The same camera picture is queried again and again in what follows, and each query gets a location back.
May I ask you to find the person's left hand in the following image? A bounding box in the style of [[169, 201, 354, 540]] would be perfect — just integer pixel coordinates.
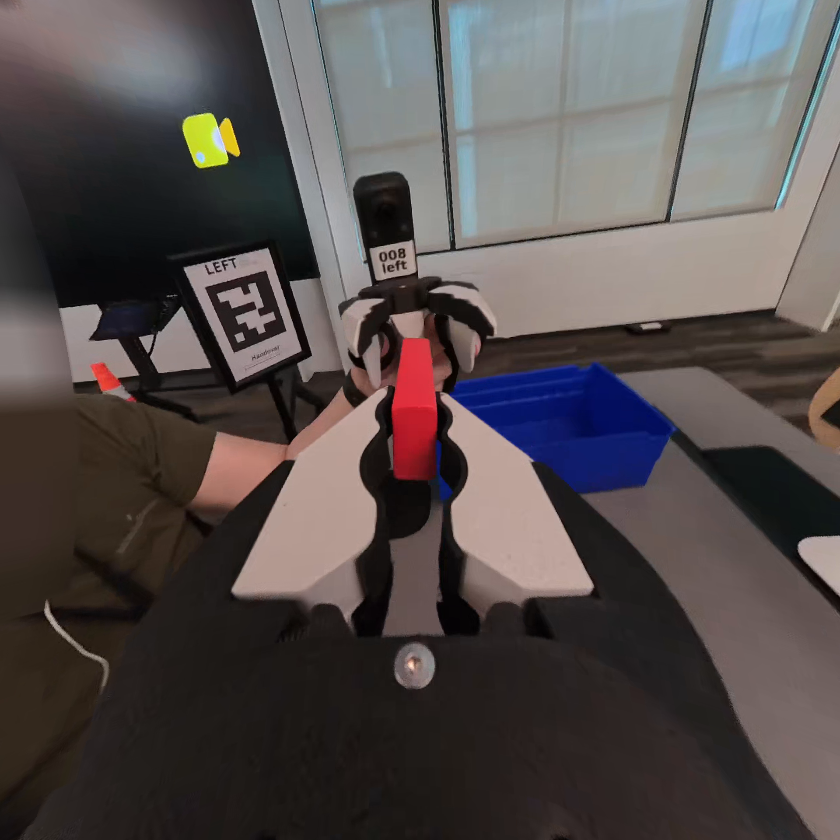
[[420, 314, 458, 395]]

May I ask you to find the small tablet screen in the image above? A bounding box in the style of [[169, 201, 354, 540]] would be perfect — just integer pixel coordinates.
[[88, 296, 182, 343]]

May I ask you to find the large black wall screen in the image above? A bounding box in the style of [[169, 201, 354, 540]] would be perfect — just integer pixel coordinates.
[[0, 0, 322, 311]]

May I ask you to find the red device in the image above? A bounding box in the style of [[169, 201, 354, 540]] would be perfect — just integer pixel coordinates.
[[391, 337, 440, 482]]

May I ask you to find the black sign stand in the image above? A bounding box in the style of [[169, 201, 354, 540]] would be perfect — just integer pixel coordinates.
[[264, 366, 330, 442]]

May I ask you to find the black tablet stand pole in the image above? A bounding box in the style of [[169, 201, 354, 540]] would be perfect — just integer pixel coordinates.
[[120, 333, 199, 422]]

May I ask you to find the yellow green sticker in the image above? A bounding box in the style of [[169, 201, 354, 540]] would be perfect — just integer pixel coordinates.
[[182, 112, 242, 170]]

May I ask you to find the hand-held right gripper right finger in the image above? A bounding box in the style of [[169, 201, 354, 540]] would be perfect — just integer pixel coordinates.
[[435, 392, 596, 635]]

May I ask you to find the white marker sign board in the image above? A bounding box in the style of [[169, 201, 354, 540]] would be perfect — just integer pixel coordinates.
[[171, 241, 313, 395]]

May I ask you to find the black table mat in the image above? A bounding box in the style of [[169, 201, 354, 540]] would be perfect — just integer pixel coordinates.
[[701, 445, 840, 593]]

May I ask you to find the orange traffic cone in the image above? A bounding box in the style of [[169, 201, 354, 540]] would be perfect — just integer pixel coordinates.
[[90, 361, 137, 403]]

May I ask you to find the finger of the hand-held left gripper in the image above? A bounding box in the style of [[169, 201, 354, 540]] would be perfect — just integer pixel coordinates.
[[428, 282, 499, 371], [339, 299, 389, 391]]

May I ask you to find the large paned window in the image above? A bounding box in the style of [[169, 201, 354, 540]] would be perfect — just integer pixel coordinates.
[[311, 0, 840, 252]]

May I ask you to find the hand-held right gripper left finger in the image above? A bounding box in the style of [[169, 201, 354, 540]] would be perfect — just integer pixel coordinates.
[[230, 387, 396, 635]]

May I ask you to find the white board stand base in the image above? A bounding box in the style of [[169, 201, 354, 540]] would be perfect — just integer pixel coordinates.
[[797, 534, 840, 599]]

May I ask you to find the white cord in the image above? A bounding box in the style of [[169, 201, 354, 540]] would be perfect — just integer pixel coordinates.
[[42, 599, 110, 691]]

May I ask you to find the person's left forearm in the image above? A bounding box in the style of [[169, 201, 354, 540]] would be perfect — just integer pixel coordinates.
[[189, 387, 370, 514]]

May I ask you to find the blue plastic bin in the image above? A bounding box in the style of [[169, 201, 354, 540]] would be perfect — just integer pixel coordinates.
[[435, 362, 677, 501]]

